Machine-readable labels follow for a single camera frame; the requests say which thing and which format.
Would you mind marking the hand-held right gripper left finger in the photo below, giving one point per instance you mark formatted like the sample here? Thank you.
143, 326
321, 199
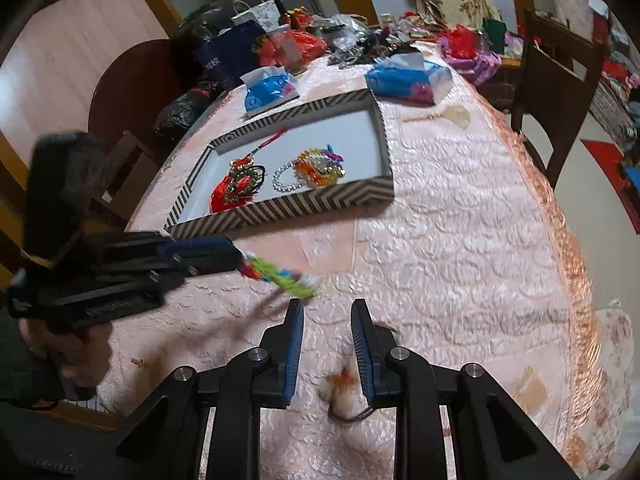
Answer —
294, 355

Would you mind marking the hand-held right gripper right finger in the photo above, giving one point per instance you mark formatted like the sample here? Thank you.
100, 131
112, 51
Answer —
361, 355

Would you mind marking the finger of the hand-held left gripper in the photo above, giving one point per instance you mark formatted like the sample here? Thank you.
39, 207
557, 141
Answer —
125, 292
200, 252

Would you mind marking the red knot tassel ornament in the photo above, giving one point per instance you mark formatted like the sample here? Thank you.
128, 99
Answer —
222, 201

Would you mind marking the striped cardboard tray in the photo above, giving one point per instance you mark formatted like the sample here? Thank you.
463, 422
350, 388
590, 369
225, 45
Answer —
310, 205

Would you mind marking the person's left forearm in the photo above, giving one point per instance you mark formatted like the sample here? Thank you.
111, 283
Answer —
25, 375

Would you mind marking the person's left hand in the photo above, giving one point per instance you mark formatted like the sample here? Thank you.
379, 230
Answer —
75, 357

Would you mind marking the round brown table top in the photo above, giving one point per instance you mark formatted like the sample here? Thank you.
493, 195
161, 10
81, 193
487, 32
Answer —
135, 85

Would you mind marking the black plastic bag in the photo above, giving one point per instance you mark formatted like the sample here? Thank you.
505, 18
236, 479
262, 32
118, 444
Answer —
187, 107

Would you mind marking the blue tissue box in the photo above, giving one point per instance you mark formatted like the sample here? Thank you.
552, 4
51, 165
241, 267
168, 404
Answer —
267, 90
405, 80

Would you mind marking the dark blue paper bag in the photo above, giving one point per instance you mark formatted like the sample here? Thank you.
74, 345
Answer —
230, 55

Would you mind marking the red plastic bag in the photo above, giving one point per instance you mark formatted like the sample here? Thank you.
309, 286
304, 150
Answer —
295, 45

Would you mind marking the white gift bag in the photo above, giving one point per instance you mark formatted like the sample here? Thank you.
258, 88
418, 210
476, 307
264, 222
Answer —
257, 15

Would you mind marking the pile of clutter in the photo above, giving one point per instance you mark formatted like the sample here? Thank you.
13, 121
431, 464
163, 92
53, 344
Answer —
360, 40

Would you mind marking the red floor mat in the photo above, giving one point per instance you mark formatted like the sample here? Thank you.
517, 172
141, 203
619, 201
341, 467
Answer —
612, 180

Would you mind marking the dark wooden chair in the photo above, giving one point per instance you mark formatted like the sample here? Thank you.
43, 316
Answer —
555, 85

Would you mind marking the green paper bag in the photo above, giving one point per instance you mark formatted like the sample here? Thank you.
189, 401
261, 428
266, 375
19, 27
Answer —
494, 35

